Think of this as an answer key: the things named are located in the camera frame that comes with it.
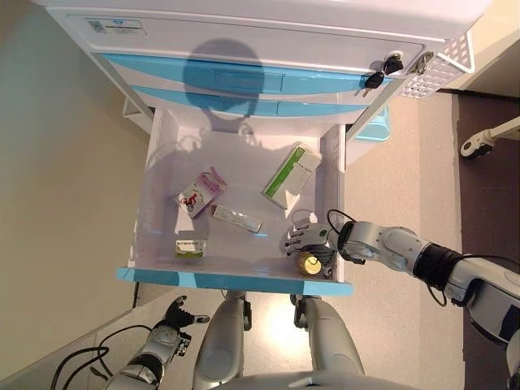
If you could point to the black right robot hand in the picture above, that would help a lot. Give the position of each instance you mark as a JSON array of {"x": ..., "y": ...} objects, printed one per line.
[{"x": 310, "y": 235}]

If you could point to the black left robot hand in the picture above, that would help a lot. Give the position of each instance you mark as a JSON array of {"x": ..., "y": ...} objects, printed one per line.
[{"x": 180, "y": 319}]

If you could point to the yellow pill bottle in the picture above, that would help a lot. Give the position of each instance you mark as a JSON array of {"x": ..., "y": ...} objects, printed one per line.
[{"x": 310, "y": 265}]

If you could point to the blue front cart drawer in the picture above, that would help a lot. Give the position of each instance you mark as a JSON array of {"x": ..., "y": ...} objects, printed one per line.
[
  {"x": 317, "y": 109},
  {"x": 308, "y": 81},
  {"x": 243, "y": 170}
]

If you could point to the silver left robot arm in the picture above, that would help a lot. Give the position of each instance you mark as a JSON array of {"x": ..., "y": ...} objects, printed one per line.
[{"x": 158, "y": 341}]

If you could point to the green white medicine box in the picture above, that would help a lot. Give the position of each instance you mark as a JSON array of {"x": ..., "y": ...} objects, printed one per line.
[{"x": 294, "y": 174}]

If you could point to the pink white medicine box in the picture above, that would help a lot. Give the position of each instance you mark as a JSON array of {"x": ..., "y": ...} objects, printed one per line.
[{"x": 201, "y": 195}]

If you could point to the small green white box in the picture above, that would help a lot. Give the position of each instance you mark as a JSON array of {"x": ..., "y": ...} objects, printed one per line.
[{"x": 191, "y": 248}]

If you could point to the silver ointment tube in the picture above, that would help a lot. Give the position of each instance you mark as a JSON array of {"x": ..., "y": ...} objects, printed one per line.
[{"x": 235, "y": 218}]

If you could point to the silver right robot leg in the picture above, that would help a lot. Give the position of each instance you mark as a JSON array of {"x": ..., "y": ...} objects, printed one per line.
[{"x": 333, "y": 341}]

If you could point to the blue lid waste bin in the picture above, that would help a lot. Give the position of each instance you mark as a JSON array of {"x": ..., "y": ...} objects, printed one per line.
[{"x": 375, "y": 128}]

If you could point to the grey robot torso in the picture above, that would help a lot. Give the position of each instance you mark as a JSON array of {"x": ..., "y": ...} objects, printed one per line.
[{"x": 317, "y": 382}]

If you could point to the black cart keys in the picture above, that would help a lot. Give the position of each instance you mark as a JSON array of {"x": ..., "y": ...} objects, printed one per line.
[{"x": 384, "y": 73}]

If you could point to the silver cart latch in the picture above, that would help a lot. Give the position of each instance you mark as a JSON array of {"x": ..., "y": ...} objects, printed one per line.
[{"x": 420, "y": 63}]

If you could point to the white hanging cart bin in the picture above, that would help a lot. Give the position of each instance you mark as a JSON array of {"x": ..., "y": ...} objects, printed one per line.
[{"x": 136, "y": 111}]

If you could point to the white blue medical cart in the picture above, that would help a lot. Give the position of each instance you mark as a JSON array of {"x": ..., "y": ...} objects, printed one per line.
[{"x": 264, "y": 24}]

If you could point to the white hospital bed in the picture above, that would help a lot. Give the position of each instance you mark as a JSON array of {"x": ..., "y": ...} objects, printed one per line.
[{"x": 501, "y": 130}]

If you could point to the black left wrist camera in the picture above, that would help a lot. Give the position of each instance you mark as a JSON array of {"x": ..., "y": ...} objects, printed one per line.
[{"x": 183, "y": 344}]

